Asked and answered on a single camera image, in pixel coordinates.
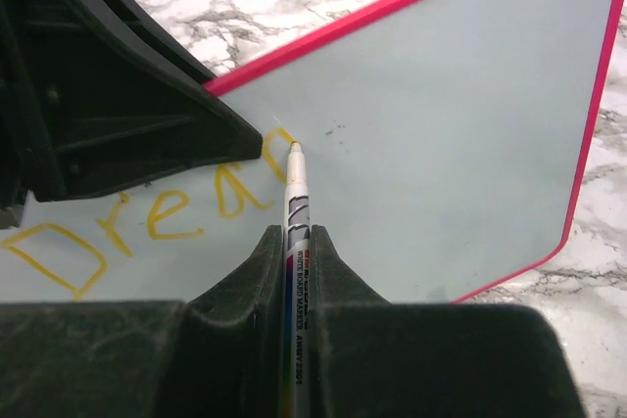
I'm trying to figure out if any white yellow whiteboard marker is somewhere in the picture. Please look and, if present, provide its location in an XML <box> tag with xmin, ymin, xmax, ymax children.
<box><xmin>280</xmin><ymin>142</ymin><xmax>311</xmax><ymax>418</ymax></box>

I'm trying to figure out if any pink framed whiteboard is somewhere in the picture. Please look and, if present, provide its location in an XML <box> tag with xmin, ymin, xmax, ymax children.
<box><xmin>1</xmin><ymin>0</ymin><xmax>623</xmax><ymax>302</ymax></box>

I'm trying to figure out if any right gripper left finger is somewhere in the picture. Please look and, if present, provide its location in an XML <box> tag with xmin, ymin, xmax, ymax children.
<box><xmin>1</xmin><ymin>226</ymin><xmax>282</xmax><ymax>417</ymax></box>

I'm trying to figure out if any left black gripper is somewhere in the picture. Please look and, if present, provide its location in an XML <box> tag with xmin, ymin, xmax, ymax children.
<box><xmin>1</xmin><ymin>0</ymin><xmax>263</xmax><ymax>229</ymax></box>

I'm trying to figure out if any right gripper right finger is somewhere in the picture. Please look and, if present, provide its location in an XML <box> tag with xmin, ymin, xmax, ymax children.
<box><xmin>310</xmin><ymin>226</ymin><xmax>585</xmax><ymax>417</ymax></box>

